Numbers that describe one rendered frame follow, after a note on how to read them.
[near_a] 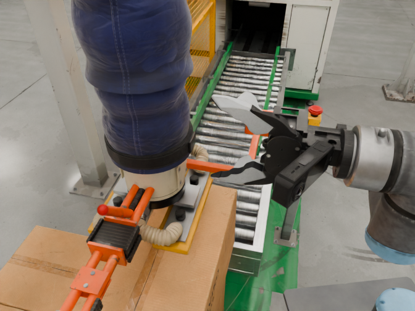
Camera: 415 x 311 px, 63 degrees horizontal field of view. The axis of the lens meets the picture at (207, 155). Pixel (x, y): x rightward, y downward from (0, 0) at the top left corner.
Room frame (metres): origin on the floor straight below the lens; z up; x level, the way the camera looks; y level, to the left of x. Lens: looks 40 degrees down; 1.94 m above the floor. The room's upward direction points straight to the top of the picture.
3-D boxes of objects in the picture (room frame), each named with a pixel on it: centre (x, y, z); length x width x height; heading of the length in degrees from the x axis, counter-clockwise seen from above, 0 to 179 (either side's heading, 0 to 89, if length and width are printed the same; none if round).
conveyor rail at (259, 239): (2.05, -0.51, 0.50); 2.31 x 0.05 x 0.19; 166
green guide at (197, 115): (2.54, -0.01, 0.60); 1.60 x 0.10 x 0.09; 166
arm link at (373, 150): (0.37, -0.22, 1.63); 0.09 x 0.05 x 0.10; 166
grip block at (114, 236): (0.47, 0.21, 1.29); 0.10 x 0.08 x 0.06; 76
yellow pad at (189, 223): (0.69, 0.06, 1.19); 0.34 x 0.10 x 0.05; 166
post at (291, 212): (1.43, -0.54, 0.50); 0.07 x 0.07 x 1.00; 76
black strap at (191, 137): (0.71, 0.15, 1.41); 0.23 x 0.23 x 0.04
